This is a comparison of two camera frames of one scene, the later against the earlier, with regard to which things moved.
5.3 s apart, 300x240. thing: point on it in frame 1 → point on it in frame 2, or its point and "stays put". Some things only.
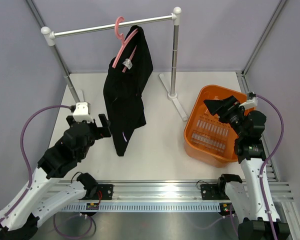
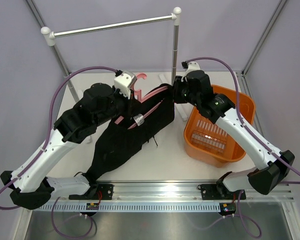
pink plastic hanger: (124, 42) → (137, 96)
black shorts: (123, 86) → (132, 126)
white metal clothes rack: (50, 37) stays put
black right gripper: (224, 108) → (178, 85)
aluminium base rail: (164, 191) stays put
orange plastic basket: (206, 137) stays put
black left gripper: (101, 132) → (128, 102)
